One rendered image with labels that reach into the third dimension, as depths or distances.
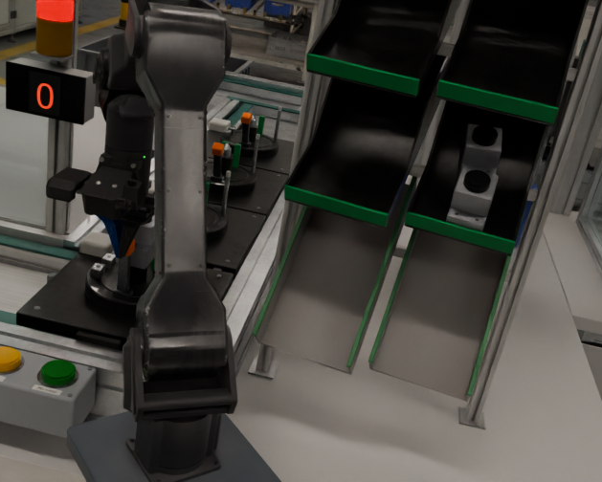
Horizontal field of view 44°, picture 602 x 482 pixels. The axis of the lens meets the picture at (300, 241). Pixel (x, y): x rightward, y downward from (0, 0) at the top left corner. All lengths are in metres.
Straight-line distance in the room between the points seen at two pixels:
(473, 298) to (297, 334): 0.24
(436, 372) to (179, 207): 0.48
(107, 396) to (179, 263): 0.39
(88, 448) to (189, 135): 0.29
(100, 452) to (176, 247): 0.20
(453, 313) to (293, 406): 0.27
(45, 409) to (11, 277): 0.36
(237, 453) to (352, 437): 0.39
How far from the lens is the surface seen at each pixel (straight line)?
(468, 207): 0.89
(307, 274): 1.01
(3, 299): 1.19
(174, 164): 0.64
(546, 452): 1.18
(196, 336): 0.63
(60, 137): 1.23
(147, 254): 1.05
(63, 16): 1.14
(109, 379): 0.98
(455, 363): 0.99
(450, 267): 1.03
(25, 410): 0.96
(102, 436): 0.72
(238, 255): 1.25
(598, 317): 1.64
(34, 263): 1.28
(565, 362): 1.42
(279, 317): 1.00
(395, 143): 1.00
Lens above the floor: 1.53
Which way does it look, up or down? 25 degrees down
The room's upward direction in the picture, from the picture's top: 11 degrees clockwise
